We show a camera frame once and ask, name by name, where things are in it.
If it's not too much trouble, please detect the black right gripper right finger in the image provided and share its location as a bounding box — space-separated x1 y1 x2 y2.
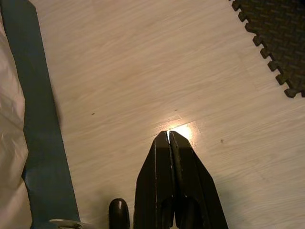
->
169 131 229 229

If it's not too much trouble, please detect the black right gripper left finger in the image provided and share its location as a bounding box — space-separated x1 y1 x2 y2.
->
132 130 176 229

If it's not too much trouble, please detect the dark robot leg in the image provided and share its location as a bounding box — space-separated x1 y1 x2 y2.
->
108 198 131 229

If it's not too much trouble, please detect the dark green bed base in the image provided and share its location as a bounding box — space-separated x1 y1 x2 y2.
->
0 0 81 226

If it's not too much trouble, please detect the black foam puzzle mat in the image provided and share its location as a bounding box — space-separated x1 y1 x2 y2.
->
229 0 305 99

